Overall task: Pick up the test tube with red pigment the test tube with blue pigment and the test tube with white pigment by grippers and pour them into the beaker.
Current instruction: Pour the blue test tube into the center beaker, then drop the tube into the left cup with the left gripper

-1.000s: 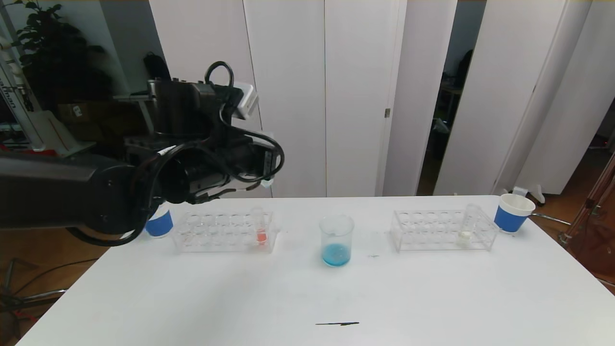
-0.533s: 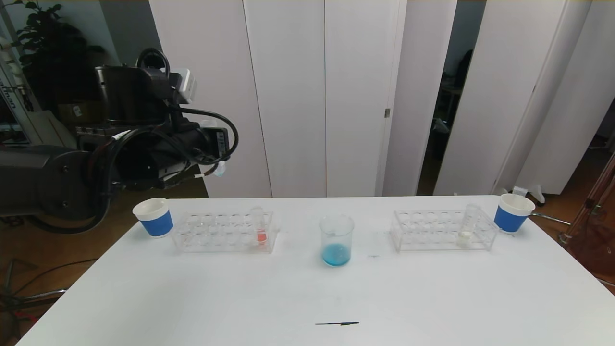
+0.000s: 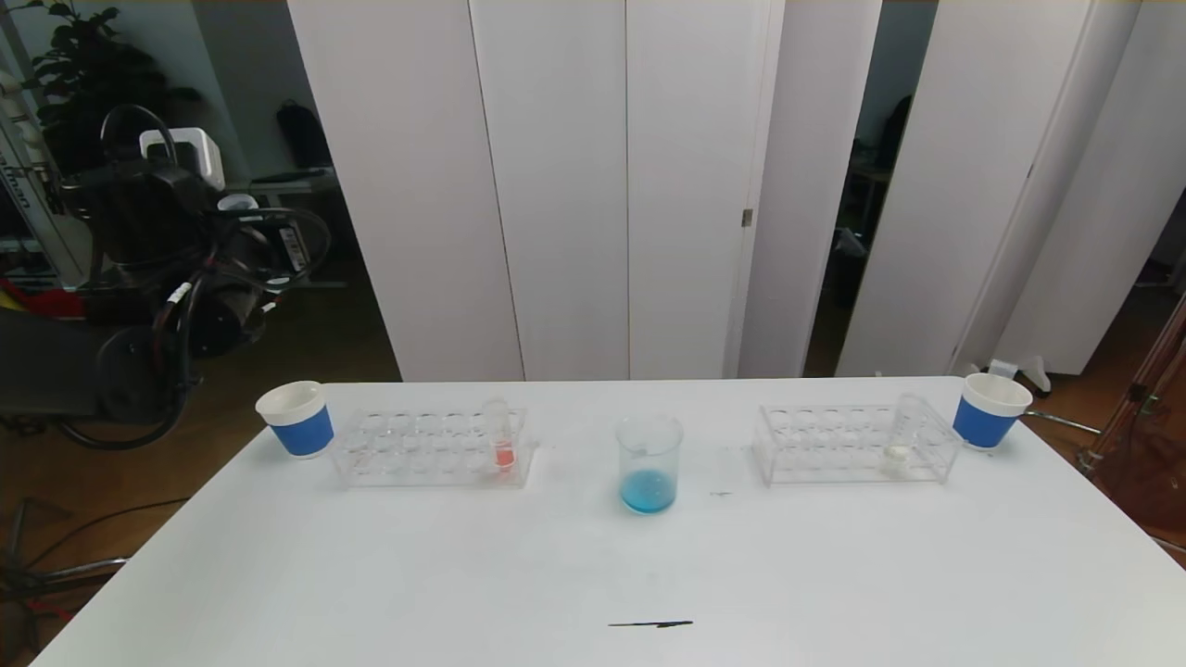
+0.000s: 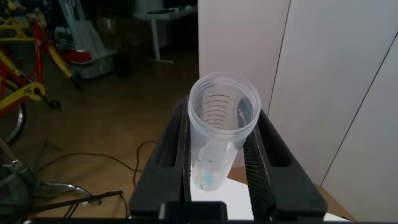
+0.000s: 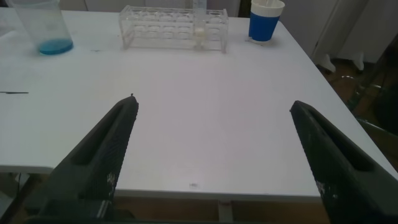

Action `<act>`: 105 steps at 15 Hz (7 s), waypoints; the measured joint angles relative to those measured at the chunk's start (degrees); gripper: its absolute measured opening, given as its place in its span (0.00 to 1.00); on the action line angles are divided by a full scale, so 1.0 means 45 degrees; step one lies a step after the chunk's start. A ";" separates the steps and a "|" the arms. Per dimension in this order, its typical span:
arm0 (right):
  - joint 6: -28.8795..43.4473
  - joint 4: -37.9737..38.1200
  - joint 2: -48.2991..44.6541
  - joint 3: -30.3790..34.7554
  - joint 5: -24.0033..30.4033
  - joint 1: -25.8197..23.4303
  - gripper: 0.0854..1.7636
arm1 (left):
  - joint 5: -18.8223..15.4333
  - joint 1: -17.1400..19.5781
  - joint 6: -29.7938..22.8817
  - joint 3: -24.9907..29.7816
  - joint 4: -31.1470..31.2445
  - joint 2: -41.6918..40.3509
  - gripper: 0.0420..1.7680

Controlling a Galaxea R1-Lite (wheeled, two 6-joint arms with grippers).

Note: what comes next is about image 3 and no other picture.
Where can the white screen foot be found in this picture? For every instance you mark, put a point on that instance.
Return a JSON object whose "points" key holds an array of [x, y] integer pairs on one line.
{"points": [[1036, 378]]}

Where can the metal chair base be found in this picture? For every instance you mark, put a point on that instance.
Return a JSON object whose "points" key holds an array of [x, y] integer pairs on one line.
{"points": [[56, 579]]}

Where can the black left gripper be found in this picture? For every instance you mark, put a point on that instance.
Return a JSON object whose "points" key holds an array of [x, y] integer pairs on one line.
{"points": [[294, 244]]}

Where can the white banner stand with lettering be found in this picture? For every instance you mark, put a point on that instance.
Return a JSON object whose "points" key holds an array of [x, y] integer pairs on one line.
{"points": [[20, 183]]}

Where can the clear glass beaker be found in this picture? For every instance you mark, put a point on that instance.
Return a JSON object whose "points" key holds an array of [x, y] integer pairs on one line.
{"points": [[649, 491]]}

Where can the white standing desk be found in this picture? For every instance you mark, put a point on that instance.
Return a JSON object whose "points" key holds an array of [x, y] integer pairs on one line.
{"points": [[296, 183]]}

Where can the dark green potted plant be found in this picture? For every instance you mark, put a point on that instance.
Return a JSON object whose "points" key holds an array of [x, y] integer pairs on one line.
{"points": [[83, 65]]}

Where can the test tube with red pigment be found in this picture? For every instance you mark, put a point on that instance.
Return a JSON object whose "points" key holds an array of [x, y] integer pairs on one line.
{"points": [[1003, 369], [503, 454]]}

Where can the blue and white paper cup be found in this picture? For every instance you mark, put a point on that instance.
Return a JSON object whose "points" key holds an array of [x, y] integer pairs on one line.
{"points": [[984, 422], [298, 431]]}

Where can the red bag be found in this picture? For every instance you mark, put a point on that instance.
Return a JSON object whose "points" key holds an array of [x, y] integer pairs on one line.
{"points": [[37, 301]]}

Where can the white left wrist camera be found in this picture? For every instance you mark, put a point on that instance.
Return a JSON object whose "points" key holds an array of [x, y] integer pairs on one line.
{"points": [[190, 153]]}

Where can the black backpack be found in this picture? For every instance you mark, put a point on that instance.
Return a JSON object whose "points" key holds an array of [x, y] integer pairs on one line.
{"points": [[301, 136]]}

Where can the test tube with yellow pigment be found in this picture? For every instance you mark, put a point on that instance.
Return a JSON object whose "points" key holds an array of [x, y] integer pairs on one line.
{"points": [[896, 454]]}

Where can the clear acrylic test tube rack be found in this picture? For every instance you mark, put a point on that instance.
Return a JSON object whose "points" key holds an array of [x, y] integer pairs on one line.
{"points": [[839, 456], [443, 465]]}

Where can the test tube with blue pigment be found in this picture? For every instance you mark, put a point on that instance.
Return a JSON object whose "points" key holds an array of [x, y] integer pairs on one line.
{"points": [[239, 201]]}

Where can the white leaning board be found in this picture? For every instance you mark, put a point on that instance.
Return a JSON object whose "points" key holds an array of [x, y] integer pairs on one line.
{"points": [[69, 259]]}

